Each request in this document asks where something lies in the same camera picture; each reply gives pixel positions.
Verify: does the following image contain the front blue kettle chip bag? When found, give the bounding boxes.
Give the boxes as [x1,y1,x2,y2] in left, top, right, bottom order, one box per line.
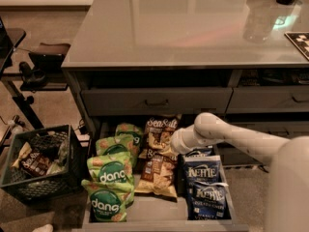
[189,182,228,220]

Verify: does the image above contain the front green dang bag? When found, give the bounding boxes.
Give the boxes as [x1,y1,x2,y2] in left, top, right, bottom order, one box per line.
[81,180,134,222]

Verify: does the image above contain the blue kettle chip bag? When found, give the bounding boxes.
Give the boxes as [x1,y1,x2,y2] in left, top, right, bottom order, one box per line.
[189,182,228,220]
[183,156,221,190]
[186,147,213,157]

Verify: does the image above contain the open grey middle drawer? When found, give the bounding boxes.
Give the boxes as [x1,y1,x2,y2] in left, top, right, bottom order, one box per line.
[77,115,249,232]

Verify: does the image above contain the grey top left drawer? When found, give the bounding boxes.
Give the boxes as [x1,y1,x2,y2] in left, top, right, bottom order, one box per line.
[81,87,232,116]

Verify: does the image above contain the brown chip bag in crate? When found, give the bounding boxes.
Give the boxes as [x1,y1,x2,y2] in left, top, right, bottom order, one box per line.
[12,142,51,177]

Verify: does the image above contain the grey counter cabinet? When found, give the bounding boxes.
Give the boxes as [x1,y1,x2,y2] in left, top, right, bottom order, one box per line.
[61,0,309,232]

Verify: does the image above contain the green dang bag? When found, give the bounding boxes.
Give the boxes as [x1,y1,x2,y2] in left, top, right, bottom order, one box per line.
[81,180,134,222]
[96,134,134,156]
[87,152,133,184]
[115,123,143,166]

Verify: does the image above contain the black desk with stand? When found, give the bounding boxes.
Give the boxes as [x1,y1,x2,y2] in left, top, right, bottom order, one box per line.
[0,17,70,129]

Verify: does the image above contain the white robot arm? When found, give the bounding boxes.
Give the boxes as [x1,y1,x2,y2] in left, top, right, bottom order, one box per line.
[171,112,309,232]

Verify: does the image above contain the grey bottom right drawer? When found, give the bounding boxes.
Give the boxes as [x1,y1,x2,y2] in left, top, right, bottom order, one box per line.
[217,145,262,166]

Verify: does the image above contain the white object on floor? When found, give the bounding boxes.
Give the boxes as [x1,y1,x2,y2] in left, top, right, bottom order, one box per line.
[32,224,53,232]

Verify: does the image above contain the dark green plastic crate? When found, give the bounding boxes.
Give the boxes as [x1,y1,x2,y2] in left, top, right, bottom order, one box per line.
[0,125,87,204]

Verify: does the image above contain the black white marker tag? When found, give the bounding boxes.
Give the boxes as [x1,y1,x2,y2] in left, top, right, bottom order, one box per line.
[285,32,309,61]

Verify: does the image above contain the rear green dang bag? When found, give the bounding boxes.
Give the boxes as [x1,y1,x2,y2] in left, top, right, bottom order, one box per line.
[115,123,143,166]

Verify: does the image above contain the brown sea salt chip bag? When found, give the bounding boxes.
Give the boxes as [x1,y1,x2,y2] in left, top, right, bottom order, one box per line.
[139,114,182,160]
[135,154,177,198]

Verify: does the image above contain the grey top right drawer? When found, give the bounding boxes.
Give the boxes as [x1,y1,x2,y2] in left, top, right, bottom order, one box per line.
[227,86,309,114]

